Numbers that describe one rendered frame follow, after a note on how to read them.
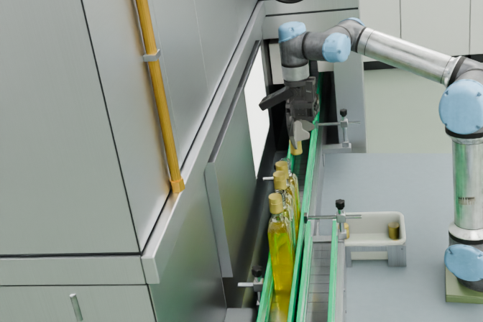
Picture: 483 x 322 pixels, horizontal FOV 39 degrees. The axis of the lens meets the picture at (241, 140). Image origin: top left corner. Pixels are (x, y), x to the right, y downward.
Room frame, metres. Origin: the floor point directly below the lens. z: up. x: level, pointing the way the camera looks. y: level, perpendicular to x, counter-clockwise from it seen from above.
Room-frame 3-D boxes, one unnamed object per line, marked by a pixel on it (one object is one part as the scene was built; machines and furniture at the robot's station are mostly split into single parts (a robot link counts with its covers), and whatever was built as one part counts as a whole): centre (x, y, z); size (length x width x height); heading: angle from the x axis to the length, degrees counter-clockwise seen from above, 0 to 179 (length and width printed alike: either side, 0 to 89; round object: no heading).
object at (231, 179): (1.89, -0.01, 1.15); 0.90 x 0.03 x 0.34; 168
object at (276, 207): (1.52, -0.07, 1.14); 0.04 x 0.04 x 0.04
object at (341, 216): (1.70, -0.23, 0.95); 0.17 x 0.03 x 0.12; 78
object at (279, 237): (1.52, -0.07, 0.99); 0.06 x 0.06 x 0.21; 79
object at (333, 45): (1.73, -0.27, 1.47); 0.11 x 0.11 x 0.08; 54
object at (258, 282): (1.44, 0.03, 0.94); 0.07 x 0.04 x 0.13; 78
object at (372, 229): (1.79, -0.36, 0.80); 0.22 x 0.17 x 0.09; 78
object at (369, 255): (1.80, -0.33, 0.79); 0.27 x 0.17 x 0.08; 78
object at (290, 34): (1.78, -0.18, 1.47); 0.09 x 0.08 x 0.11; 54
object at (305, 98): (1.78, -0.18, 1.31); 0.09 x 0.08 x 0.12; 67
